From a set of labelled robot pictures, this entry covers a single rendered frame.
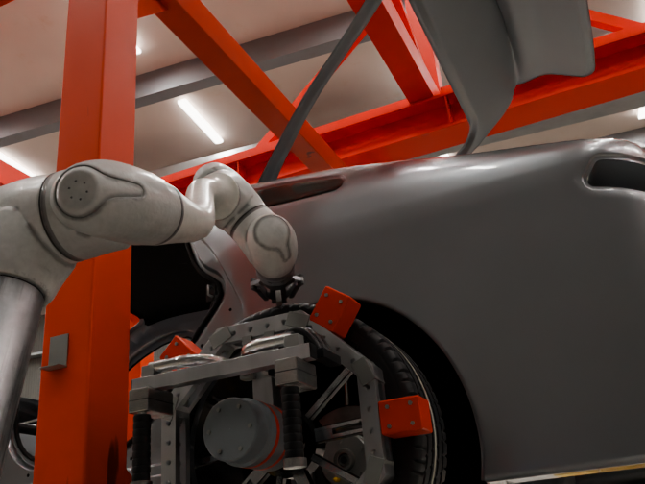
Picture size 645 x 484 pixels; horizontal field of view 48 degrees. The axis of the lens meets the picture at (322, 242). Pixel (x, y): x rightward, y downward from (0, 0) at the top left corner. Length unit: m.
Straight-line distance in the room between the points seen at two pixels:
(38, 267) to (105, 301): 0.99
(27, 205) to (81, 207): 0.11
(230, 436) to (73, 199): 0.71
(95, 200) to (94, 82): 1.39
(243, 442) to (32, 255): 0.65
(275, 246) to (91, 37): 1.21
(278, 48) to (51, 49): 2.89
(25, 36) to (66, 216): 9.03
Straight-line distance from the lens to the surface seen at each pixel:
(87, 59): 2.41
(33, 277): 1.04
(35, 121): 11.03
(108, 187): 0.97
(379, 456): 1.54
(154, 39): 9.79
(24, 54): 10.28
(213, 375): 1.51
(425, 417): 1.54
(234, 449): 1.51
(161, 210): 1.04
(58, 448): 1.95
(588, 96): 4.65
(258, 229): 1.46
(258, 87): 3.43
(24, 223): 1.05
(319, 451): 1.73
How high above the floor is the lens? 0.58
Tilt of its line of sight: 24 degrees up
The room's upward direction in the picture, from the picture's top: 5 degrees counter-clockwise
